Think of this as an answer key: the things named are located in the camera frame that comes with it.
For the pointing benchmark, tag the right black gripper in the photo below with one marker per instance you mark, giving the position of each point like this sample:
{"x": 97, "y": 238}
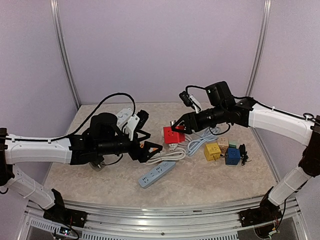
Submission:
{"x": 188, "y": 126}

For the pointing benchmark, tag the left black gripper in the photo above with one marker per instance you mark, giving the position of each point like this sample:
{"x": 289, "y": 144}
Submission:
{"x": 143, "y": 156}

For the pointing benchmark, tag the red cube socket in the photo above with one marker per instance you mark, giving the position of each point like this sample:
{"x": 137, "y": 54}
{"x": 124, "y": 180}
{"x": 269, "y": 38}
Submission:
{"x": 172, "y": 137}

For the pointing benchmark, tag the yellow cube socket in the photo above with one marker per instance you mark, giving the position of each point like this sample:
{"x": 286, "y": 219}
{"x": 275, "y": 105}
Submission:
{"x": 212, "y": 151}

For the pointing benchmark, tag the beige cube socket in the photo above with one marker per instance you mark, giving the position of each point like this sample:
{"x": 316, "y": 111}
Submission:
{"x": 223, "y": 143}

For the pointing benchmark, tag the mint green USB charger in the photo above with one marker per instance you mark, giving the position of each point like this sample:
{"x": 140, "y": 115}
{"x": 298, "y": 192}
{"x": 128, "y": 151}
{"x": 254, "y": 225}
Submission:
{"x": 232, "y": 144}

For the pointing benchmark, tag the dark green cube socket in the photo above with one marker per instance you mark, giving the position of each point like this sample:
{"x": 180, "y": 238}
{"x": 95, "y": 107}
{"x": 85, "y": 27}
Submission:
{"x": 96, "y": 167}

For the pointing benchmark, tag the blue cube socket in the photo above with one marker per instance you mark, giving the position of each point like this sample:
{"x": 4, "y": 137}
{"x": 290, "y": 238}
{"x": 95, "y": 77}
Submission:
{"x": 232, "y": 156}

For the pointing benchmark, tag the black power adapter with cable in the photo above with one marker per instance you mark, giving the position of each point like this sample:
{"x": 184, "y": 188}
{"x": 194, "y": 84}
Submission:
{"x": 243, "y": 155}

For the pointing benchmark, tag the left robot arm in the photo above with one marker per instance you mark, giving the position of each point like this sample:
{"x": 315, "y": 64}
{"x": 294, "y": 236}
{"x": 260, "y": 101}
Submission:
{"x": 107, "y": 134}

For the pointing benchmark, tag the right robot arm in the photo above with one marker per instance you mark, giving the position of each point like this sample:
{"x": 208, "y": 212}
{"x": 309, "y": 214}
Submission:
{"x": 248, "y": 112}

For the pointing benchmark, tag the light blue power strip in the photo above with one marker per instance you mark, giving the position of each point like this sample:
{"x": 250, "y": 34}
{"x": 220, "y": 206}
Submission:
{"x": 156, "y": 173}

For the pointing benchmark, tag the long white power strip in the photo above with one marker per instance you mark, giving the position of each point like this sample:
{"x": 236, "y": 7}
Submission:
{"x": 123, "y": 116}

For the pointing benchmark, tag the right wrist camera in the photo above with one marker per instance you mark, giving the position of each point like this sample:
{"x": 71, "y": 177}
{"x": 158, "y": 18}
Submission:
{"x": 190, "y": 101}

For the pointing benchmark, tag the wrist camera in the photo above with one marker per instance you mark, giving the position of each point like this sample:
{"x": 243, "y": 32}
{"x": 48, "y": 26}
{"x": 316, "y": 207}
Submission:
{"x": 135, "y": 122}
{"x": 190, "y": 101}

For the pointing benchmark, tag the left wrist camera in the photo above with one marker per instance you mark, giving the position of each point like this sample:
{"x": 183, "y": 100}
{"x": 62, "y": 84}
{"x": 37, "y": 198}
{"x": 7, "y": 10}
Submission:
{"x": 135, "y": 122}

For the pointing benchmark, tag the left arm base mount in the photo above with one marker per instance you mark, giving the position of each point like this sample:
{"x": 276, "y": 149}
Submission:
{"x": 66, "y": 216}

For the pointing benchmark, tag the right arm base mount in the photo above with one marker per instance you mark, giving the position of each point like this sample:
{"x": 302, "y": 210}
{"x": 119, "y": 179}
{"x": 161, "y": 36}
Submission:
{"x": 256, "y": 216}

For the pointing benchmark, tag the aluminium front rail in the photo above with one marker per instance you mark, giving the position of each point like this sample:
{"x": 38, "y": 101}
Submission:
{"x": 205, "y": 221}

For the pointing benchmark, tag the right aluminium frame post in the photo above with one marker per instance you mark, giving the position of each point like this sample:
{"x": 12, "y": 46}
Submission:
{"x": 267, "y": 5}

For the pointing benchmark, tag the aluminium frame post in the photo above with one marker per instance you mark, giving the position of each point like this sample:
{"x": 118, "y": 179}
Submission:
{"x": 267, "y": 5}
{"x": 55, "y": 11}

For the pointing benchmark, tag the left aluminium frame post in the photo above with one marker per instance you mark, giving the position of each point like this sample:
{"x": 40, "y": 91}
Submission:
{"x": 55, "y": 11}

